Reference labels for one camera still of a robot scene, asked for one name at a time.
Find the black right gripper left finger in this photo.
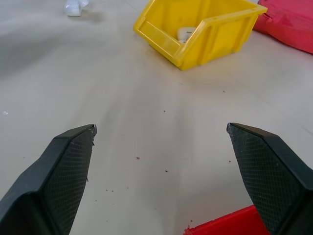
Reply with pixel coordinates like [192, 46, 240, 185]
[0, 124, 97, 235]

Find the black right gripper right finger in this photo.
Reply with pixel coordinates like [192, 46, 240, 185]
[226, 122, 313, 235]

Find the white plastic part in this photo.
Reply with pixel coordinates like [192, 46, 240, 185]
[63, 0, 89, 17]

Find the red bin bottom edge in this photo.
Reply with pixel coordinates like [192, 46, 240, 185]
[183, 205, 271, 235]

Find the yellow plastic bin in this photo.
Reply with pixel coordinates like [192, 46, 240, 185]
[133, 0, 268, 71]

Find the pink fabric bag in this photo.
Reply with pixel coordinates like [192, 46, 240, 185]
[252, 0, 313, 54]

